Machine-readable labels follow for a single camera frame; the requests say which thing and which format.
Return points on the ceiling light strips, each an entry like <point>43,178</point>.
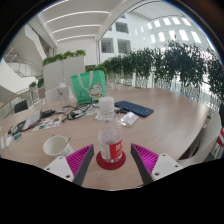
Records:
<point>80,20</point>

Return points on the green plants in brown planter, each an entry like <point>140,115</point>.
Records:
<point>37,83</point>

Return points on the thin stirring stick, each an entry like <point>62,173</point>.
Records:
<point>68,142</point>

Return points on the green hedge plants row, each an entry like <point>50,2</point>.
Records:
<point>166,66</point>

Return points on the black folder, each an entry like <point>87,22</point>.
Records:
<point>16,127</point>

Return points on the white grid-patterned mug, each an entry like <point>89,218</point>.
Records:
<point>55,146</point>

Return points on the clear plastic water jug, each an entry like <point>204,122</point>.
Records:
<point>63,96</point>

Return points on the green plants atop cabinet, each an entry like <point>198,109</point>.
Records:
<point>63,56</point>

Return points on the open booklet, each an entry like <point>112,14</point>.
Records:
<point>32,120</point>

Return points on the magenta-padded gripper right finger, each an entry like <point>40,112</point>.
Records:
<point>146,158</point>

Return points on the clear red-labelled water bottle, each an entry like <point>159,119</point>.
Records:
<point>110,143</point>

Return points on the teal marker pen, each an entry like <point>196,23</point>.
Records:
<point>17,136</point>

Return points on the black chair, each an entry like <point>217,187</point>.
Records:
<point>21,106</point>

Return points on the black power adapter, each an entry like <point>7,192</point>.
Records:
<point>48,113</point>

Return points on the clear plastic packet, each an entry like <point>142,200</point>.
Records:
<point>129,118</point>

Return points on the white cabinet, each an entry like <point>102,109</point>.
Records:
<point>63,70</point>

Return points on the dark blue keyboard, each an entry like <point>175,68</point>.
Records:
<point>135,108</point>

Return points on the green tote bag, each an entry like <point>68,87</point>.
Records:
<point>85,86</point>

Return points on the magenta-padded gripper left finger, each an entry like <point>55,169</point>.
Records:
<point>78,160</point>

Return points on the flat round red coaster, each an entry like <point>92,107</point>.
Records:
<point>106,165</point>

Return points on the colourful sticker sheet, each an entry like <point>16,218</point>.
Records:
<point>47,122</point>

